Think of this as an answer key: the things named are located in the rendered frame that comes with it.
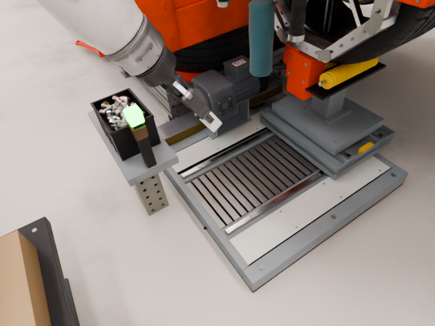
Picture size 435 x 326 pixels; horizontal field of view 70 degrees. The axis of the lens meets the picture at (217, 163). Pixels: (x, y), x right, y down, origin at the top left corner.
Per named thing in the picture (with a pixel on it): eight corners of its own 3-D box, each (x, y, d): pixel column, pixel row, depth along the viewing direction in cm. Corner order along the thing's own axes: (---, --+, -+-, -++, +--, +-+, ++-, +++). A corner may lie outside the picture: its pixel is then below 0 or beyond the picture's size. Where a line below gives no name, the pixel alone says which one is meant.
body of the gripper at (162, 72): (123, 65, 56) (156, 95, 63) (142, 82, 50) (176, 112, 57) (151, 34, 56) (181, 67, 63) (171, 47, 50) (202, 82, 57)
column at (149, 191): (169, 205, 140) (145, 135, 110) (149, 216, 137) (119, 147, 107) (159, 191, 146) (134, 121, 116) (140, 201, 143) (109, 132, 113)
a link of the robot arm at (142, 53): (112, 63, 46) (140, 87, 50) (153, 17, 46) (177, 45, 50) (95, 46, 52) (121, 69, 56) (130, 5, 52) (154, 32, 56)
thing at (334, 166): (389, 145, 142) (396, 129, 135) (333, 182, 131) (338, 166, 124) (311, 97, 173) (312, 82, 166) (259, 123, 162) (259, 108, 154)
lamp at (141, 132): (150, 136, 86) (146, 125, 83) (136, 142, 85) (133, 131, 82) (144, 129, 88) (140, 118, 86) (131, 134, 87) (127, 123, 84)
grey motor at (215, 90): (282, 117, 164) (287, 55, 139) (215, 151, 150) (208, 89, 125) (260, 101, 175) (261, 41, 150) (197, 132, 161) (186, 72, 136)
